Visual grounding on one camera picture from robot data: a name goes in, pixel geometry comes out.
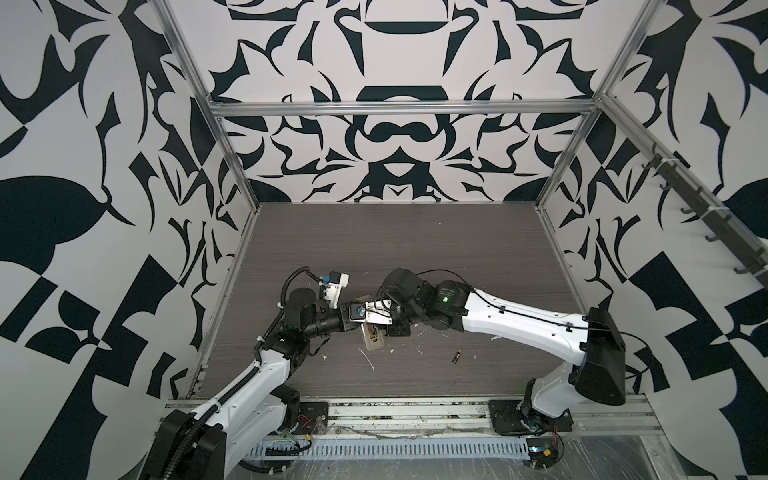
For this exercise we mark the white slotted cable duct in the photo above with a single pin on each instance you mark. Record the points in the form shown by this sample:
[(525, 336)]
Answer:
[(393, 449)]

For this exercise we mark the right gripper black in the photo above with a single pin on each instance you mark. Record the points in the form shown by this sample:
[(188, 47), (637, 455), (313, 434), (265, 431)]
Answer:
[(397, 331)]

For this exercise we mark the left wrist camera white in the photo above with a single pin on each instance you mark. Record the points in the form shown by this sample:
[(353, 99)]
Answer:
[(331, 287)]

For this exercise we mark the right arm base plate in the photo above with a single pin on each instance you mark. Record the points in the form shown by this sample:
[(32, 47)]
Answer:
[(508, 419)]

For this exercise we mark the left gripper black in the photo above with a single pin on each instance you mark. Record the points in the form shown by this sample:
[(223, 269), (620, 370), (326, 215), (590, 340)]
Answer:
[(344, 308)]

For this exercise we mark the aluminium front rail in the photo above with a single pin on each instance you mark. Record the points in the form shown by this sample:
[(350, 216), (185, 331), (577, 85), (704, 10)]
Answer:
[(443, 417)]

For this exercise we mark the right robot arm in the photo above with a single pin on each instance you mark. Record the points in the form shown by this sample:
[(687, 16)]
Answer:
[(590, 346)]

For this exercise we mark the small circuit board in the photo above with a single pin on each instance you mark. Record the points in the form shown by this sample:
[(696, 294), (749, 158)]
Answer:
[(544, 452)]

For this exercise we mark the white remote control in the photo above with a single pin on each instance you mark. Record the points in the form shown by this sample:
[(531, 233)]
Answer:
[(368, 344)]

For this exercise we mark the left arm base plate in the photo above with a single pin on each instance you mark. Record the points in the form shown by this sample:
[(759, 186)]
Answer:
[(306, 417)]

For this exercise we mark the wall hook rail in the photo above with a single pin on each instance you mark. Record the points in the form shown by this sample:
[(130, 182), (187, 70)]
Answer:
[(701, 204)]

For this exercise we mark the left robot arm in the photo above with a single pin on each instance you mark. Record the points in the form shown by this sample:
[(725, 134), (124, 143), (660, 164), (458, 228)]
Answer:
[(209, 441)]

